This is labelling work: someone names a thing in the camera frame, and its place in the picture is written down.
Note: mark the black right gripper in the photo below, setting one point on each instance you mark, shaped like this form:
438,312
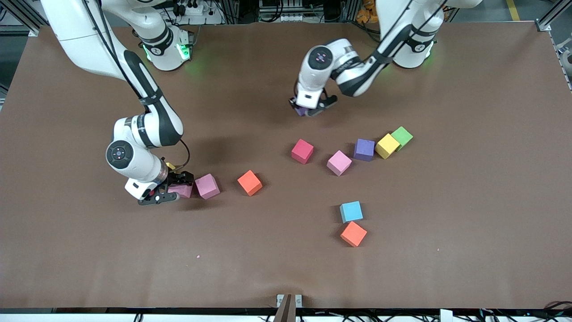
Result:
180,178

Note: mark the purple foam cube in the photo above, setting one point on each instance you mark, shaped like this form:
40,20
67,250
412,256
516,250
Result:
363,150
300,111

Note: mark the pink foam cube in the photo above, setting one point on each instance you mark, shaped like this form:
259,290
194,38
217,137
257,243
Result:
181,191
207,186
338,163

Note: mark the red foam cube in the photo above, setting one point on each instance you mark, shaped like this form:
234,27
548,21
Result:
302,151

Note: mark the orange foam cube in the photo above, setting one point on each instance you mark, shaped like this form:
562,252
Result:
249,183
353,234

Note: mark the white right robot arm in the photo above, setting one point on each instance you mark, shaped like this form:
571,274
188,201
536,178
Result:
89,44

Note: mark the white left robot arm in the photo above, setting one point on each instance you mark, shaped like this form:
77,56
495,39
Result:
353,71

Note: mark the green foam cube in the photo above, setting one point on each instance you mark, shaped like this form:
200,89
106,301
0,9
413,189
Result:
403,135

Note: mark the grey equipment rack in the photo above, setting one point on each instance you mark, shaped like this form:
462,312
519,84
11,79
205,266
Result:
286,6

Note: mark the bag of orange fruits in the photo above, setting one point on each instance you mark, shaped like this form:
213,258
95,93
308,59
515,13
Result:
366,13

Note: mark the blue foam cube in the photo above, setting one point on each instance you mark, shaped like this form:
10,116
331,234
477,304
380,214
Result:
351,211

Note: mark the white power strip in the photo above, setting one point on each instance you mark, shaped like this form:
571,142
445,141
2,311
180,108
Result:
192,9

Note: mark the brown table cover sheet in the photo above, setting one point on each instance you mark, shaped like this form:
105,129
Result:
447,201

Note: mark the white label tag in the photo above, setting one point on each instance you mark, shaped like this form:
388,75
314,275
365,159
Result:
446,315

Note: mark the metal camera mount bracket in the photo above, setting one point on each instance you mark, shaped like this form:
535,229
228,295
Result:
288,308

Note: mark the aluminium frame post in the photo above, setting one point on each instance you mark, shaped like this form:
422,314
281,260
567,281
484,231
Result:
22,11
554,15

